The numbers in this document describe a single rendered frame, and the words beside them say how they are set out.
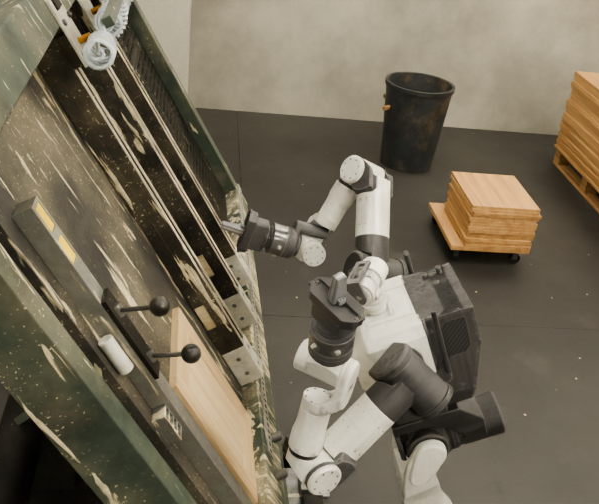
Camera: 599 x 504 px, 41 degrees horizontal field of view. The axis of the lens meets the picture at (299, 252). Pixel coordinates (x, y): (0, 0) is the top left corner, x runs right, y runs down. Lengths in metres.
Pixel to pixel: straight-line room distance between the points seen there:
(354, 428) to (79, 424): 0.64
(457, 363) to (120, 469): 0.87
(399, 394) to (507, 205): 3.37
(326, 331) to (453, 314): 0.45
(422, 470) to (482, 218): 2.97
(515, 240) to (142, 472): 3.94
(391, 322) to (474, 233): 3.17
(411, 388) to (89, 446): 0.70
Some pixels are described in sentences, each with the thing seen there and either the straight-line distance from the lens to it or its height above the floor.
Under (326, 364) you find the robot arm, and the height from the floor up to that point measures 1.44.
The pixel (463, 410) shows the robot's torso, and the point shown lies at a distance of 2.10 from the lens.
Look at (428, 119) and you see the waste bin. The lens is 6.10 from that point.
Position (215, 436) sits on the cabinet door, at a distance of 1.91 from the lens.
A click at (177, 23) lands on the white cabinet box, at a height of 1.05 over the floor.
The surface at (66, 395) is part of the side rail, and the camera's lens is 1.33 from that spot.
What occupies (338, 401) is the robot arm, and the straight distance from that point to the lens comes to 1.62.
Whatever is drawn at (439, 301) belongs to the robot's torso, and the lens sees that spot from 1.90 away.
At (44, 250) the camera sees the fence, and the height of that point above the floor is 1.64.
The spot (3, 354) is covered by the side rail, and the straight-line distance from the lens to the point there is 1.29.
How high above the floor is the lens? 2.36
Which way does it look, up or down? 29 degrees down
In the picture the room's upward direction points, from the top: 7 degrees clockwise
